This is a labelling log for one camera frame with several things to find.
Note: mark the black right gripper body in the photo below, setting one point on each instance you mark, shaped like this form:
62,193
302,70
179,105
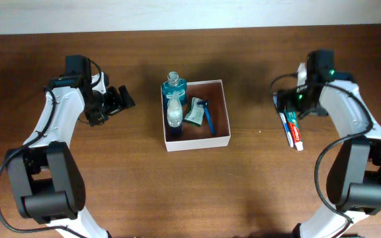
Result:
299,101

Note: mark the teal mouthwash bottle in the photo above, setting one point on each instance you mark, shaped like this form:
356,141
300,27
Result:
172,84

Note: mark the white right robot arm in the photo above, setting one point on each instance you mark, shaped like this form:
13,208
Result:
347,173

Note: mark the white open cardboard box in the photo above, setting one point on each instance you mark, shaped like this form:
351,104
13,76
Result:
194,137

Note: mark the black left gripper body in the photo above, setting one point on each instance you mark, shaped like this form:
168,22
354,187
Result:
104,104

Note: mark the red white toothpaste tube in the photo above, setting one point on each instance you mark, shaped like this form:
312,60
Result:
294,130

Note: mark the blue disposable razor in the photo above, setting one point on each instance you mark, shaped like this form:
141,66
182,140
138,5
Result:
205,103

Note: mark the clear spray bottle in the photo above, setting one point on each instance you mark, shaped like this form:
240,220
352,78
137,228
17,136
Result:
175,115

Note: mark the green white soap packet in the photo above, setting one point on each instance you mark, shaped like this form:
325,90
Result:
196,113

